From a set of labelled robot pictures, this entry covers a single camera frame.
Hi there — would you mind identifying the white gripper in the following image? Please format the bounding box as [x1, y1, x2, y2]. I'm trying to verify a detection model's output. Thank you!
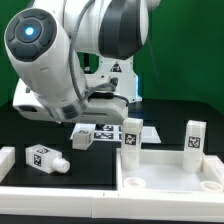
[13, 80, 128, 124]

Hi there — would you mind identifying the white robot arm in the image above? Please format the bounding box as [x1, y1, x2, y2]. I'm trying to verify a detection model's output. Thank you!
[4, 0, 161, 124]

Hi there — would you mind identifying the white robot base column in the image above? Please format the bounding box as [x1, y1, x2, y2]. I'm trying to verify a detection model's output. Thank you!
[84, 53, 142, 103]

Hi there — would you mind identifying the white marker sheet with tags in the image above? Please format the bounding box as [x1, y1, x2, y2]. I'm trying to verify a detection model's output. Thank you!
[71, 123, 161, 144]

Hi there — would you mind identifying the white left fence bar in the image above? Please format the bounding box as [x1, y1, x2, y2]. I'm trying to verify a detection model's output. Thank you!
[0, 147, 15, 183]

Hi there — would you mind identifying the white fence bar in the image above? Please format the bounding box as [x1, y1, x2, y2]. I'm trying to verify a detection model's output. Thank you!
[0, 147, 15, 183]
[0, 187, 224, 223]

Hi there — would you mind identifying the white front fence bar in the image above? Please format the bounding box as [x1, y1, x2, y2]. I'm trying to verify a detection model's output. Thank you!
[0, 187, 224, 223]

